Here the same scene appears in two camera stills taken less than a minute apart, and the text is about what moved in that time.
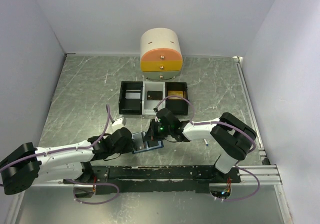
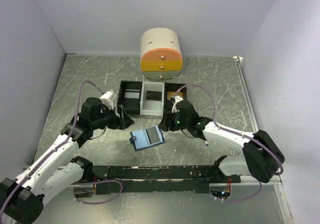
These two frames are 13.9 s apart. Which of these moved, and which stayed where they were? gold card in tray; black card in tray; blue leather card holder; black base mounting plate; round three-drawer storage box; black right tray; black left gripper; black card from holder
Moved: black left gripper; black card from holder; blue leather card holder
Stayed: black card in tray; round three-drawer storage box; black right tray; gold card in tray; black base mounting plate
